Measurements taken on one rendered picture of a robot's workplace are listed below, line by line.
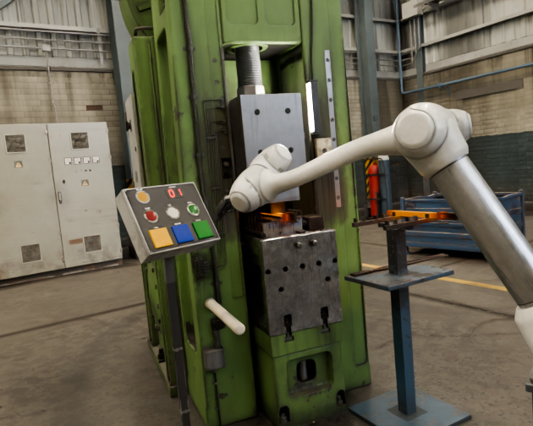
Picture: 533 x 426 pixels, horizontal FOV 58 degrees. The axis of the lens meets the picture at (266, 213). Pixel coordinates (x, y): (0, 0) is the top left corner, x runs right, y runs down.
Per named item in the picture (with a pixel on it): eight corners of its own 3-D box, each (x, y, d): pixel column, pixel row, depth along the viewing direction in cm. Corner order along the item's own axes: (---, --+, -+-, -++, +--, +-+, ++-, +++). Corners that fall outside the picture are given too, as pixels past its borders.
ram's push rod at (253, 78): (270, 101, 238) (262, 17, 234) (243, 101, 233) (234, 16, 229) (260, 105, 252) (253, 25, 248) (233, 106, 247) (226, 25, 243)
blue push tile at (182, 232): (194, 240, 188) (186, 223, 190) (179, 243, 182) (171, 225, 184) (192, 242, 189) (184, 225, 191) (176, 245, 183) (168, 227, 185)
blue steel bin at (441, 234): (529, 250, 560) (526, 188, 554) (494, 263, 511) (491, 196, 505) (437, 243, 654) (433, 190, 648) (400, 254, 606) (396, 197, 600)
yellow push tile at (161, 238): (173, 244, 181) (165, 226, 182) (157, 247, 175) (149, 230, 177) (171, 246, 182) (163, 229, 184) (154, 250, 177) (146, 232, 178)
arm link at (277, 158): (252, 159, 172) (237, 177, 162) (278, 133, 162) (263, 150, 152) (274, 180, 173) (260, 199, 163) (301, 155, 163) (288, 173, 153)
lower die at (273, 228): (302, 232, 228) (301, 214, 227) (263, 237, 221) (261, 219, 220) (269, 225, 267) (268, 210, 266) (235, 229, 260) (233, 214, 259)
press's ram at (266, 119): (323, 177, 230) (316, 92, 226) (248, 184, 217) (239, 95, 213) (288, 177, 269) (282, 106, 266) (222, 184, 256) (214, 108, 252)
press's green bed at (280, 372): (348, 413, 236) (342, 320, 232) (279, 434, 223) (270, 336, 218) (300, 372, 287) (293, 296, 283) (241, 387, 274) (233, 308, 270)
